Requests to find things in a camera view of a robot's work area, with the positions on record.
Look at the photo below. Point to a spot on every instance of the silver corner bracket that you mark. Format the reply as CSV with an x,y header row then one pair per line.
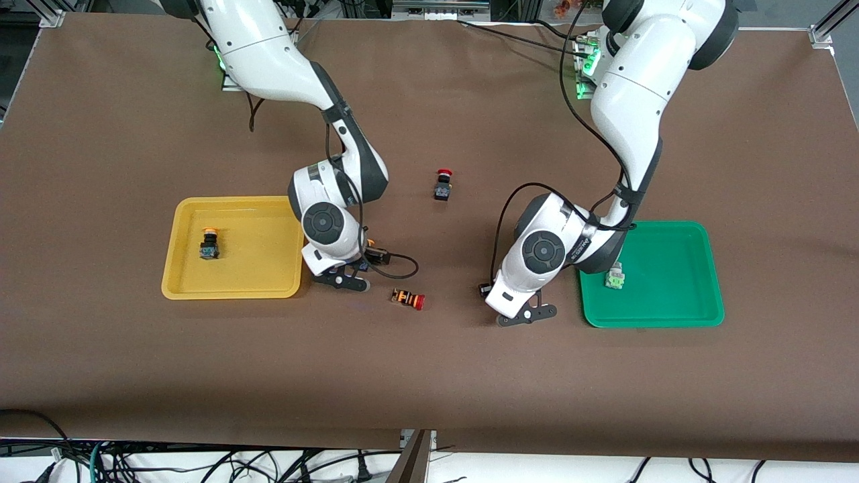
x,y
52,19
821,35

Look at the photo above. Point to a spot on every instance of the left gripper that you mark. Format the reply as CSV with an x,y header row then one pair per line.
x,y
482,287

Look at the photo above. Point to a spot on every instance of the green push button switch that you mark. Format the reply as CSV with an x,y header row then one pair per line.
x,y
615,278

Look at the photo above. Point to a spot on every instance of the red button orange body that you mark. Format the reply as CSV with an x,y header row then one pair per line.
x,y
407,298

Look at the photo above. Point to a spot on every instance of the yellow plastic tray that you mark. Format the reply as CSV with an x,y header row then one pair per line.
x,y
248,268

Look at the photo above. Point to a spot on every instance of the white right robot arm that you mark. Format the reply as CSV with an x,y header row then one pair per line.
x,y
268,60

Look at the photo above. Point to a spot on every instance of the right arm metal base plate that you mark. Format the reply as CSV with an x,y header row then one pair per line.
x,y
231,84

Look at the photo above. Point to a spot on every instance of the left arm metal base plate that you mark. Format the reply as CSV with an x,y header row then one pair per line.
x,y
582,90

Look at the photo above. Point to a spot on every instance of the aluminium frame rail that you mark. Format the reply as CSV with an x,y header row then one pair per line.
x,y
436,10

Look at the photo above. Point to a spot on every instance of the yellow push button switch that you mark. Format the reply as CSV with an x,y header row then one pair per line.
x,y
209,249
367,241

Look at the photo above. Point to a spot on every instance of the brown support beam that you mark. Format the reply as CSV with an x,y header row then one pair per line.
x,y
413,463

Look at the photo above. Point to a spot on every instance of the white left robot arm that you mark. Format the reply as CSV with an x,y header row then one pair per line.
x,y
631,100

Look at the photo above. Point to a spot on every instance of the green plastic tray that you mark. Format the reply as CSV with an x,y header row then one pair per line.
x,y
671,295

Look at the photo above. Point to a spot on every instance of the red button black body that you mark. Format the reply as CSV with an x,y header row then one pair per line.
x,y
442,189

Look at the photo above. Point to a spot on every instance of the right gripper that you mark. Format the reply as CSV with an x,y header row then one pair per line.
x,y
364,265

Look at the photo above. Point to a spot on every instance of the brown table cover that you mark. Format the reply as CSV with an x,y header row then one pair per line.
x,y
470,376

